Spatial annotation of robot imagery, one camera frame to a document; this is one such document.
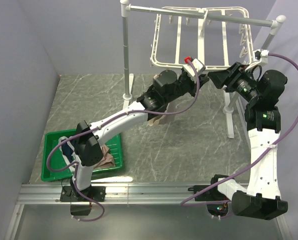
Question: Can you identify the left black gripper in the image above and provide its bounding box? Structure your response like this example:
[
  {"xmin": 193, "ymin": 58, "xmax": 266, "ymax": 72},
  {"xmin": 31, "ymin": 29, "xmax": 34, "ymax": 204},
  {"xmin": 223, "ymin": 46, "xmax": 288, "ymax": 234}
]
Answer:
[{"xmin": 165, "ymin": 73, "xmax": 210, "ymax": 105}]

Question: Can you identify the green plastic tray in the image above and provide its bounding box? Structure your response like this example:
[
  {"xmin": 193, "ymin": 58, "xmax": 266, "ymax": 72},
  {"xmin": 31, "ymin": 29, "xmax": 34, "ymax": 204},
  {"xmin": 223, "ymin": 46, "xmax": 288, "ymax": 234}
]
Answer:
[{"xmin": 41, "ymin": 129, "xmax": 124, "ymax": 182}]

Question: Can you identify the grey white garment rack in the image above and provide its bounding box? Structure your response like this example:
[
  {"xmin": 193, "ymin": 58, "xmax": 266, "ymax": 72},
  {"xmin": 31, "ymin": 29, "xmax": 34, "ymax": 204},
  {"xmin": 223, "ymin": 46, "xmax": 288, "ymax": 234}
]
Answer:
[{"xmin": 119, "ymin": 0, "xmax": 287, "ymax": 139}]

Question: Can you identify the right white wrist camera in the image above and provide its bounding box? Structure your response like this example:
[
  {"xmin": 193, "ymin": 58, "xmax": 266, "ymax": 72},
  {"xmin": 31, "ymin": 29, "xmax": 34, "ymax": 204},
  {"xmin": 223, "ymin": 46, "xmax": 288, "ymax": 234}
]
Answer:
[{"xmin": 245, "ymin": 49, "xmax": 269, "ymax": 72}]

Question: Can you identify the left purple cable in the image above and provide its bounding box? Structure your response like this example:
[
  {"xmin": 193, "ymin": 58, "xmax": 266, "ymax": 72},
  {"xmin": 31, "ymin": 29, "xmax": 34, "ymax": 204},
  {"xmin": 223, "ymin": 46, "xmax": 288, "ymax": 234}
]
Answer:
[{"xmin": 46, "ymin": 62, "xmax": 201, "ymax": 222}]

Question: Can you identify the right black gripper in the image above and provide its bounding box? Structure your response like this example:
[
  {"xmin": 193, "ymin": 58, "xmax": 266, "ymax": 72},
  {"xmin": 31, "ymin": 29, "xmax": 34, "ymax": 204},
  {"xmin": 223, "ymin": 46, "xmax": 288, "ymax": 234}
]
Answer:
[{"xmin": 207, "ymin": 61, "xmax": 261, "ymax": 103}]

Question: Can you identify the white clip drying hanger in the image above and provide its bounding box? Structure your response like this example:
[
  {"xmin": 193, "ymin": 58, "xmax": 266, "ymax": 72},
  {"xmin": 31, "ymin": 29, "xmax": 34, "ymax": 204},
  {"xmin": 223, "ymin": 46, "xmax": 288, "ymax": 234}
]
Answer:
[{"xmin": 150, "ymin": 6, "xmax": 253, "ymax": 71}]

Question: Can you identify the taupe beige underwear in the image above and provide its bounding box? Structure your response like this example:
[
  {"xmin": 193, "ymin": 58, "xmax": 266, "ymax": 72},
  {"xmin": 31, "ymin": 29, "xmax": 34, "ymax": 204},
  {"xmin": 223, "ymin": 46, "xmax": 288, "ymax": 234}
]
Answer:
[{"xmin": 148, "ymin": 101, "xmax": 177, "ymax": 127}]

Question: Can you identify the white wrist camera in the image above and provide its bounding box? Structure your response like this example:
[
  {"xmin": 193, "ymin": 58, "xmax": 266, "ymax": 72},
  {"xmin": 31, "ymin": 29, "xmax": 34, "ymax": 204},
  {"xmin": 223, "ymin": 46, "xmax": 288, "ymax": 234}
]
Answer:
[
  {"xmin": 245, "ymin": 49, "xmax": 269, "ymax": 72},
  {"xmin": 183, "ymin": 56, "xmax": 206, "ymax": 77}
]

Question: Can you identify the aluminium rail base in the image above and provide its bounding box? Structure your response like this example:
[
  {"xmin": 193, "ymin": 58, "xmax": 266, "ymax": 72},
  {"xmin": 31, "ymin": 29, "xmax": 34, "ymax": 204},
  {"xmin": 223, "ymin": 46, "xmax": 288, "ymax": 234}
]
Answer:
[{"xmin": 5, "ymin": 182, "xmax": 292, "ymax": 240}]

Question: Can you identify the navy white underwear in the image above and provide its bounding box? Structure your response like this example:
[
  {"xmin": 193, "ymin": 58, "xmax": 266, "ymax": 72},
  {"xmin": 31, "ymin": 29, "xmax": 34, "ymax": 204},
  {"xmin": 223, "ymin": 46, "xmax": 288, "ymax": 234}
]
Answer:
[{"xmin": 58, "ymin": 136, "xmax": 76, "ymax": 173}]

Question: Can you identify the beige pink underwear pile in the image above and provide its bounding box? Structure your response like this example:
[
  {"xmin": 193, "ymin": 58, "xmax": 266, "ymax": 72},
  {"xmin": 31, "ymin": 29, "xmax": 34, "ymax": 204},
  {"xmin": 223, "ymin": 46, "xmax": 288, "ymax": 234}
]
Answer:
[{"xmin": 94, "ymin": 145, "xmax": 116, "ymax": 169}]

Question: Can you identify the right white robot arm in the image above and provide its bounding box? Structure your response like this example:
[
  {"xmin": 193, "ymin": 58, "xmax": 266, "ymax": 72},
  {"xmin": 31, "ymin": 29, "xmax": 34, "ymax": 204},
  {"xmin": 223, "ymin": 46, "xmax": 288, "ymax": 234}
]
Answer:
[{"xmin": 207, "ymin": 62, "xmax": 288, "ymax": 220}]

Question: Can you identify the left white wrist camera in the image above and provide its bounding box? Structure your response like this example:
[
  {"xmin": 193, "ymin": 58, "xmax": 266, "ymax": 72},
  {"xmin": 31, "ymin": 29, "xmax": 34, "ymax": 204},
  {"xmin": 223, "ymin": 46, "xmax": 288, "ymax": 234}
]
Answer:
[{"xmin": 183, "ymin": 56, "xmax": 206, "ymax": 77}]

